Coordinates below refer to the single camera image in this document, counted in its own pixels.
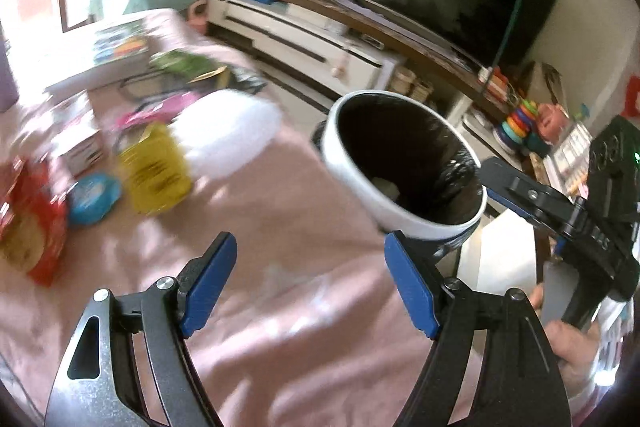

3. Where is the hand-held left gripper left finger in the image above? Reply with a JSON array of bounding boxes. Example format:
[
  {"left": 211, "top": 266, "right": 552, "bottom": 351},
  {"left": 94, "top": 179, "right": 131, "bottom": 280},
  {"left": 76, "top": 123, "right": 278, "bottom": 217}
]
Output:
[{"left": 45, "top": 232, "right": 238, "bottom": 427}]

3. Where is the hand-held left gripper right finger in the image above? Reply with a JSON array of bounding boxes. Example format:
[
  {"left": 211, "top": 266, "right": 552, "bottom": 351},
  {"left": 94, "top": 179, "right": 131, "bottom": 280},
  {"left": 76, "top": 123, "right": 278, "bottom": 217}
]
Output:
[{"left": 384, "top": 231, "right": 571, "bottom": 427}]

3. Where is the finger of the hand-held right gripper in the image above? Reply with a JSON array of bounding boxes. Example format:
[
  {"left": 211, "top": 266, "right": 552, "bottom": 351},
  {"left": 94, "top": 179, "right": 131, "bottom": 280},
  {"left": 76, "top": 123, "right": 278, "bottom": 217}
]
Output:
[{"left": 480, "top": 157, "right": 587, "bottom": 239}]

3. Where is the person's right hand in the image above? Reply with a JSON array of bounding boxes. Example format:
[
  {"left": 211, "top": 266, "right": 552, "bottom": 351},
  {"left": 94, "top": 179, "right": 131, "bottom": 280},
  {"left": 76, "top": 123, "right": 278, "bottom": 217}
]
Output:
[{"left": 530, "top": 282, "right": 602, "bottom": 403}]

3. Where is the white flat panel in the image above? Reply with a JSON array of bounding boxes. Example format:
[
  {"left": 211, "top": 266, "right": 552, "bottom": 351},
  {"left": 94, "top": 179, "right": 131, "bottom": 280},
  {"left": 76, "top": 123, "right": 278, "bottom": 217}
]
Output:
[{"left": 457, "top": 209, "right": 544, "bottom": 304}]

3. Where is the rainbow stacking rings toy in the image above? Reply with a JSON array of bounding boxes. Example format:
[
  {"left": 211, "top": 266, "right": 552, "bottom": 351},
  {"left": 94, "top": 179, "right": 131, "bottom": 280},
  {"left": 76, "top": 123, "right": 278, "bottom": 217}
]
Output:
[{"left": 492, "top": 99, "right": 544, "bottom": 154}]

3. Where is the pink blanket with plaid patches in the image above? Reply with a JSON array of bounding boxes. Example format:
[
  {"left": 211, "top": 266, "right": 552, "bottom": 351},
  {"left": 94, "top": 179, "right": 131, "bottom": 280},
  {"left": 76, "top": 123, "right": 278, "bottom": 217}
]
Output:
[{"left": 0, "top": 9, "right": 483, "bottom": 427}]

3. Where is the pink plastic toy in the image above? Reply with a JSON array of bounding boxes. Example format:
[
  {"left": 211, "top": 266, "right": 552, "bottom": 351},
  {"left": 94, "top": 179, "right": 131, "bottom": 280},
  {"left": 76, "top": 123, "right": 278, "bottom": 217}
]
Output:
[{"left": 540, "top": 103, "right": 572, "bottom": 144}]

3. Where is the yellow snack package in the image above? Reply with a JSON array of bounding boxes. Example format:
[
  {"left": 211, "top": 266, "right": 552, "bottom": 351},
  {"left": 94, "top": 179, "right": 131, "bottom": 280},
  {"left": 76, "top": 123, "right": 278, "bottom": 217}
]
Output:
[{"left": 117, "top": 122, "right": 194, "bottom": 215}]

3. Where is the blue round packet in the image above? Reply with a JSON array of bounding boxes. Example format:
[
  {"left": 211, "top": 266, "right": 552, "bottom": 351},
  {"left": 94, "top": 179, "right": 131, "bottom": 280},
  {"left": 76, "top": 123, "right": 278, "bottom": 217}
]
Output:
[{"left": 67, "top": 172, "right": 123, "bottom": 228}]

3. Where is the white plastic bag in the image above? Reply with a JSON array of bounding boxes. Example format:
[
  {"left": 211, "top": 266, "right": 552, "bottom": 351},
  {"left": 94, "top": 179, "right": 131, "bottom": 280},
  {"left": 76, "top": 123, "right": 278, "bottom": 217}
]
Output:
[{"left": 172, "top": 89, "right": 284, "bottom": 180}]

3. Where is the red snack package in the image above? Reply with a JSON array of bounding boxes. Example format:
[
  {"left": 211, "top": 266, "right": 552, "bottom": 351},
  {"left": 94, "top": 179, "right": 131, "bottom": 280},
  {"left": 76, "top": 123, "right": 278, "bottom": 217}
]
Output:
[{"left": 0, "top": 157, "right": 69, "bottom": 288}]

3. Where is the brown wooden television riser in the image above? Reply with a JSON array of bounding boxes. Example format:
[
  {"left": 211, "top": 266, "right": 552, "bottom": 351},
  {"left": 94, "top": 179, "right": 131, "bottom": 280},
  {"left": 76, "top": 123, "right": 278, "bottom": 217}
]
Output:
[{"left": 265, "top": 0, "right": 521, "bottom": 122}]

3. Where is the white cardboard box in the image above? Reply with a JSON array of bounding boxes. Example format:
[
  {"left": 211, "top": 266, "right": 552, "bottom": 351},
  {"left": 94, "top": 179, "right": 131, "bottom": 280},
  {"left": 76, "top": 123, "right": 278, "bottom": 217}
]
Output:
[{"left": 45, "top": 89, "right": 108, "bottom": 178}]

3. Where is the large glossy picture book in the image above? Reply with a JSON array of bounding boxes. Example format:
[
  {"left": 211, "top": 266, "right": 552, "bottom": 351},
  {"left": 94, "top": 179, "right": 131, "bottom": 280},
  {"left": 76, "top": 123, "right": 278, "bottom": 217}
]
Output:
[{"left": 92, "top": 14, "right": 152, "bottom": 68}]

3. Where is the white television cabinet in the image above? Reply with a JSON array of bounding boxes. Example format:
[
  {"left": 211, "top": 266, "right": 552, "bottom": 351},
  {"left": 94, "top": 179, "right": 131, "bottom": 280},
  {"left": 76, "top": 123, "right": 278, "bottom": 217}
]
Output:
[{"left": 205, "top": 0, "right": 501, "bottom": 132}]

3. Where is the pink kettlebell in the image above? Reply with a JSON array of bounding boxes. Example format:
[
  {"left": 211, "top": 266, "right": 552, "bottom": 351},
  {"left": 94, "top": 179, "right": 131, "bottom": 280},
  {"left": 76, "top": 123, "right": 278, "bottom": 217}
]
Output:
[{"left": 188, "top": 0, "right": 212, "bottom": 32}]

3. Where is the teal hanging cord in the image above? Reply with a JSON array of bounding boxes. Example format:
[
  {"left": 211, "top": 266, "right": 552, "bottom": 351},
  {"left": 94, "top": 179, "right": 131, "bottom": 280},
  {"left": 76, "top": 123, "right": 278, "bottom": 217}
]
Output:
[{"left": 492, "top": 0, "right": 534, "bottom": 72}]

